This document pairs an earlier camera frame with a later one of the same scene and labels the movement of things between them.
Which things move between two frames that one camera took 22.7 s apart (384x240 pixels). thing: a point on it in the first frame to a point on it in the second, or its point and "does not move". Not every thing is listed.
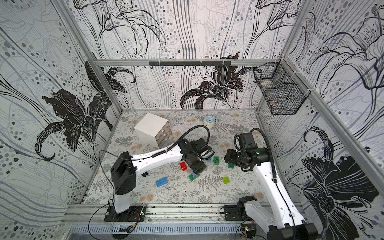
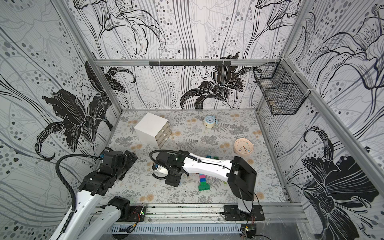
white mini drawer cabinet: (153, 130) does not move
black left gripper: (198, 166) to (129, 162)
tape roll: (210, 121) does not move
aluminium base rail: (156, 214) does not move
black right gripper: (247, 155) to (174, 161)
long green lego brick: (192, 177) to (204, 186)
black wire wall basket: (283, 90) does not move
